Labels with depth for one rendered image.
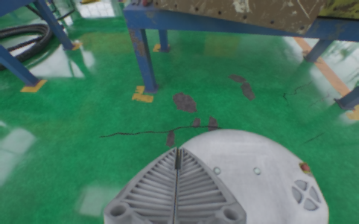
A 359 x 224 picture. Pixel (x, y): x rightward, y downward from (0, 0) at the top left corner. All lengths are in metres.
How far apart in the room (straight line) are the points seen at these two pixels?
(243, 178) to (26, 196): 1.21
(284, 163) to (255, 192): 0.16
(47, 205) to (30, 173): 0.28
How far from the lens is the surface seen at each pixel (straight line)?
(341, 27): 1.15
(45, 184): 1.22
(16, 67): 1.92
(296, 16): 0.68
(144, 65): 1.09
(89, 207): 1.02
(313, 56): 2.16
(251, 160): 0.68
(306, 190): 0.67
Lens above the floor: 0.88
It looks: 54 degrees down
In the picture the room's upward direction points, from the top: 1 degrees counter-clockwise
